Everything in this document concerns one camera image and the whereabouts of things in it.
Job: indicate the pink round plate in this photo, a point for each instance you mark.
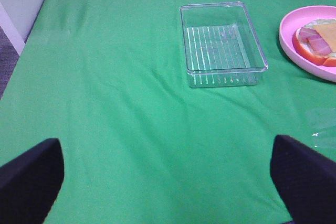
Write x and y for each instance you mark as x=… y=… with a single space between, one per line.
x=297 y=19

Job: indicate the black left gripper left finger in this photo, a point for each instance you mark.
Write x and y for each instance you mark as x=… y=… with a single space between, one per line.
x=30 y=183

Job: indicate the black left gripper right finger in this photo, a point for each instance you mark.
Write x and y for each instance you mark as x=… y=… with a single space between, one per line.
x=304 y=180

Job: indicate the green lettuce leaf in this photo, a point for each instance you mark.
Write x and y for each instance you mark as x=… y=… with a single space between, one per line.
x=316 y=22

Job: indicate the toast bread slice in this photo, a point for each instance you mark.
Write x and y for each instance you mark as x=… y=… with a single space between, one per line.
x=302 y=49

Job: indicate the green tablecloth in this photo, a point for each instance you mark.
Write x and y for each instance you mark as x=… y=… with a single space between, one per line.
x=108 y=78

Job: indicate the ham slice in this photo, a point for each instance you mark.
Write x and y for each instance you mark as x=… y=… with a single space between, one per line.
x=305 y=34

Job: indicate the yellow cheese slice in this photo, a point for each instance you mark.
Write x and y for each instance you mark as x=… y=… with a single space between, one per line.
x=327 y=32

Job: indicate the wavy bacon strip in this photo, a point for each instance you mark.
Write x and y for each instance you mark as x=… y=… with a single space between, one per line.
x=319 y=46

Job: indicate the clear left plastic container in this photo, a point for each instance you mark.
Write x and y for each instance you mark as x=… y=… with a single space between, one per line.
x=221 y=46

